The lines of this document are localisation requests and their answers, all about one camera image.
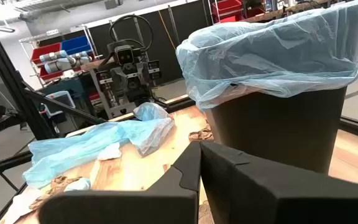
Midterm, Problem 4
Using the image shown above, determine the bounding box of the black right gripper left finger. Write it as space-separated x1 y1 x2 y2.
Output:
38 141 202 224

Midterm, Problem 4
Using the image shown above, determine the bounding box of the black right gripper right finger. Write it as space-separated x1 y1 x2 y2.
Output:
200 141 358 224

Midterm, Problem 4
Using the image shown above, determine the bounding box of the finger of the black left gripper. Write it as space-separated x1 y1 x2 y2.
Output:
147 59 162 80
96 70 114 94

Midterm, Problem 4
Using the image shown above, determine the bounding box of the blue plastic trash bag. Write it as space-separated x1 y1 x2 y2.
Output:
175 0 358 112
22 101 176 190

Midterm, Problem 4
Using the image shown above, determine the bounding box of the black trash bin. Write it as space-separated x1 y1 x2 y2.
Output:
204 85 348 175

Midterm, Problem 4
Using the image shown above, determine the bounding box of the blue storage bin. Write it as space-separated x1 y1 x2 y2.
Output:
60 35 92 56

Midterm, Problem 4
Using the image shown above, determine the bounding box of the grey teach pendant tablet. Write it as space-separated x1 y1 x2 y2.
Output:
43 90 76 118

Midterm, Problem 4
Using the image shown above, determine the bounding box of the red storage bin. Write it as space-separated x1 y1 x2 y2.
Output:
39 67 64 82
211 0 244 24
30 42 62 65

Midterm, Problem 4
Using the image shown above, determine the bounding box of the white crumpled tissue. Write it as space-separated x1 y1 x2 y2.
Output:
96 142 123 161
1 185 45 224

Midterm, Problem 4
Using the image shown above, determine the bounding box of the long brown crumpled paper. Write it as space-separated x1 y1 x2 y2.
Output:
198 200 214 224

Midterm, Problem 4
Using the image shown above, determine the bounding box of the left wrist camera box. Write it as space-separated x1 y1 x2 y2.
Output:
114 44 135 67

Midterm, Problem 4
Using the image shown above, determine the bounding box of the yellow cable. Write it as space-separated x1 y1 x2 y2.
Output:
158 10 177 51

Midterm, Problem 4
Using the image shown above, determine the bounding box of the black cable loop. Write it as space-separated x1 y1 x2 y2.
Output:
108 14 154 53

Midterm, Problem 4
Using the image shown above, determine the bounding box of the metal wire shelf rack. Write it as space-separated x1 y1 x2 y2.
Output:
18 24 99 90

